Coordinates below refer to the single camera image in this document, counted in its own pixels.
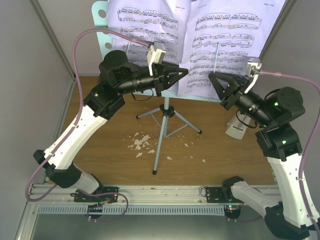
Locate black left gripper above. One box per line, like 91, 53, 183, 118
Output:
118, 61, 189, 96

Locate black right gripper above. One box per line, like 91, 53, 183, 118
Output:
208, 71, 273, 128

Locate white metronome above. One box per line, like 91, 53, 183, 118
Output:
225, 112, 252, 140

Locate white sheet music pages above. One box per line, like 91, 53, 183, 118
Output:
177, 0, 285, 99

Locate light blue music stand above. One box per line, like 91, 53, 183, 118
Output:
91, 0, 288, 175

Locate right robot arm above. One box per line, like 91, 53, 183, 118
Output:
208, 72, 320, 240

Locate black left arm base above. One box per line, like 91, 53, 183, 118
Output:
70, 186, 119, 204

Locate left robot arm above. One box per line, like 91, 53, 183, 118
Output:
33, 50, 189, 202

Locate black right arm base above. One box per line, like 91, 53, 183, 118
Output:
199, 186, 232, 203

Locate white debris pile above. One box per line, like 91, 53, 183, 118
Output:
123, 107, 207, 164

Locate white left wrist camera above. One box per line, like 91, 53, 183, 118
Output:
146, 42, 167, 76

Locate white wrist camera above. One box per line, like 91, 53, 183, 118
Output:
146, 42, 167, 76
244, 57, 262, 94

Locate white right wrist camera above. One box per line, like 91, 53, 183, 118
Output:
244, 57, 262, 94

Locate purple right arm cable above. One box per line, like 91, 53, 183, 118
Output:
258, 69, 320, 236

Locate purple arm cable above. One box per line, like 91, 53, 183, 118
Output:
24, 28, 151, 222
258, 69, 320, 236

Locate aluminium front rail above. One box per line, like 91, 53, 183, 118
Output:
27, 184, 281, 204

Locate slotted grey cable duct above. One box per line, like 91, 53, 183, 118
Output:
38, 204, 225, 216

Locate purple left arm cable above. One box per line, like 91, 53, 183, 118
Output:
24, 28, 151, 222

